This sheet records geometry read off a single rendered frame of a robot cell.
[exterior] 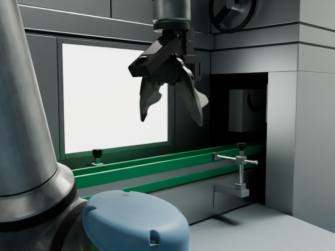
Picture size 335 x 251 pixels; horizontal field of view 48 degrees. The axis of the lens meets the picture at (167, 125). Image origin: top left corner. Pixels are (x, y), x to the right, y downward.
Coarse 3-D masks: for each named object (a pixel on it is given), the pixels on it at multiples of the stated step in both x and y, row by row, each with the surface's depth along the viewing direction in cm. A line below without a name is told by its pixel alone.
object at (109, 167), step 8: (232, 144) 148; (248, 144) 154; (256, 144) 158; (184, 152) 129; (192, 152) 132; (200, 152) 134; (208, 152) 137; (136, 160) 115; (144, 160) 117; (152, 160) 119; (160, 160) 121; (80, 168) 102; (88, 168) 103; (96, 168) 105; (104, 168) 107; (112, 168) 109
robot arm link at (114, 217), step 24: (120, 192) 45; (72, 216) 42; (96, 216) 38; (120, 216) 38; (144, 216) 40; (168, 216) 41; (72, 240) 39; (96, 240) 37; (120, 240) 36; (144, 240) 36; (168, 240) 37
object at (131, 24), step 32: (32, 0) 102; (64, 0) 108; (96, 0) 115; (128, 0) 123; (192, 0) 143; (32, 32) 103; (64, 32) 106; (96, 32) 113; (128, 32) 121; (160, 32) 130; (224, 96) 161; (192, 128) 148; (224, 128) 162; (64, 160) 111; (128, 160) 128
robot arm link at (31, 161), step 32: (0, 0) 34; (0, 32) 34; (0, 64) 35; (32, 64) 39; (0, 96) 36; (32, 96) 38; (0, 128) 37; (32, 128) 39; (0, 160) 38; (32, 160) 39; (0, 192) 39; (32, 192) 40; (64, 192) 42; (0, 224) 39; (32, 224) 40
